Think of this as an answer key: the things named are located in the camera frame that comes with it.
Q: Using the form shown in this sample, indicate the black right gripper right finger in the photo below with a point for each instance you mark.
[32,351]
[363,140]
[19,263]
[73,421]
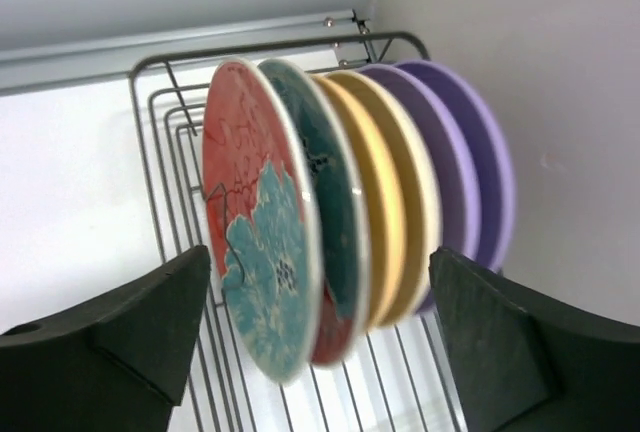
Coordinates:
[523,361]

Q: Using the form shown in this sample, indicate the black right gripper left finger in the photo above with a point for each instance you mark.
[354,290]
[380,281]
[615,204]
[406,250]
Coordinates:
[116,362]

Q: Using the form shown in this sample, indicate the lavender plate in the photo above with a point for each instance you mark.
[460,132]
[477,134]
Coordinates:
[490,152]
[449,153]

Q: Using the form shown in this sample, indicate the orange plate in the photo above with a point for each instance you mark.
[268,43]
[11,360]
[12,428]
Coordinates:
[381,189]

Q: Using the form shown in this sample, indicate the red teal floral plate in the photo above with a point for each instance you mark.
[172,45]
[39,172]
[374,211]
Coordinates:
[263,219]
[344,222]

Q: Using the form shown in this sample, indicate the cream plate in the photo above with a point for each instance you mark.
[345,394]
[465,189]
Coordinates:
[390,111]

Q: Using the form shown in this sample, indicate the grey wire dish rack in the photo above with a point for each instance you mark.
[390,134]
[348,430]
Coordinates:
[397,379]

